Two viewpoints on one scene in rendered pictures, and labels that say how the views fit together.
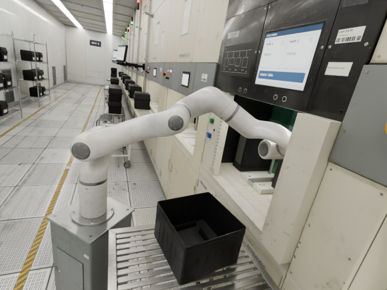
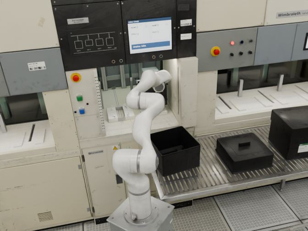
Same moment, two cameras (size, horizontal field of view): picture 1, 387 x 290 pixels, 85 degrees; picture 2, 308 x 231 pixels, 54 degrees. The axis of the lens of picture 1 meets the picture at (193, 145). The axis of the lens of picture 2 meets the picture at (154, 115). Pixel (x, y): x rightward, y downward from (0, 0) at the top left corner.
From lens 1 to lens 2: 1.81 m
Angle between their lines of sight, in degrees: 71
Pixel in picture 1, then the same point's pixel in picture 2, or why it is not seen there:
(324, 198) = (199, 87)
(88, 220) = (153, 211)
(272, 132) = (167, 75)
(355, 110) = (200, 50)
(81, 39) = not seen: outside the picture
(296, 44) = (157, 27)
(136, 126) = (150, 122)
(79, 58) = not seen: outside the picture
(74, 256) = not seen: outside the picture
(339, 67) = (186, 35)
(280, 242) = (193, 117)
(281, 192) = (185, 98)
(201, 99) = (153, 81)
